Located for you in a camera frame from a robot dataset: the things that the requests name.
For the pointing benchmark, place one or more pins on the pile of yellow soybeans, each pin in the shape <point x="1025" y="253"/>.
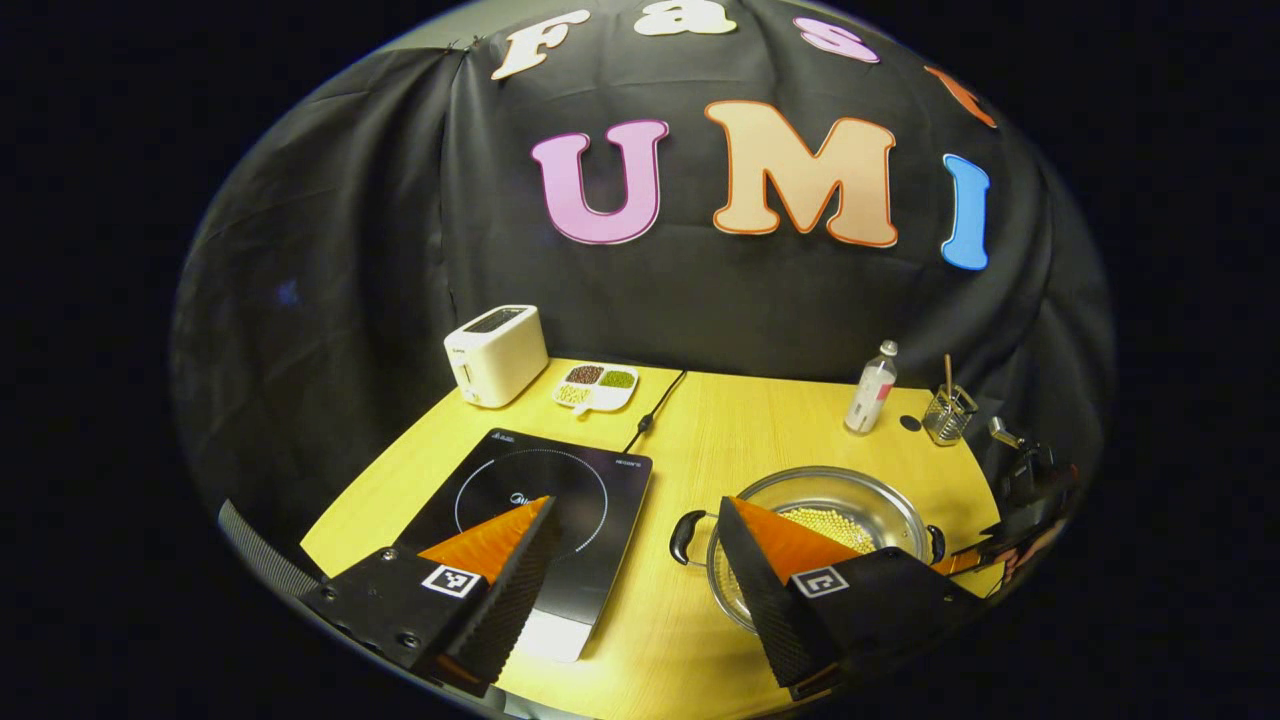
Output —
<point x="840" y="528"/>

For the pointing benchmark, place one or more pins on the clear plastic bottle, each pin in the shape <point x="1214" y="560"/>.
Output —
<point x="868" y="400"/>

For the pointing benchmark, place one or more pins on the white toaster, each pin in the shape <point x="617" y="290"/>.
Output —
<point x="500" y="360"/>

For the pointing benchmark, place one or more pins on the black induction cooktop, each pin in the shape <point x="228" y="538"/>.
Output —
<point x="600" y="500"/>

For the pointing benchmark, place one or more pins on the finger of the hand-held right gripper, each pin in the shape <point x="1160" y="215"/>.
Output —
<point x="965" y="560"/>

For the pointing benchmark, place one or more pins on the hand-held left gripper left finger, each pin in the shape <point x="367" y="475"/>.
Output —
<point x="510" y="600"/>

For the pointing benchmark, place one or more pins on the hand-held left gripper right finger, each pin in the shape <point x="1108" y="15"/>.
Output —
<point x="765" y="600"/>

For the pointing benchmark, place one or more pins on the black backdrop cloth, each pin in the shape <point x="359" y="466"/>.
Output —
<point x="380" y="250"/>

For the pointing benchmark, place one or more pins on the brown wooden stick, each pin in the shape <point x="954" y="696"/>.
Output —
<point x="948" y="375"/>

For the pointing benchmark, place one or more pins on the white divided dish of beans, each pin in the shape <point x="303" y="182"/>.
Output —
<point x="600" y="395"/>

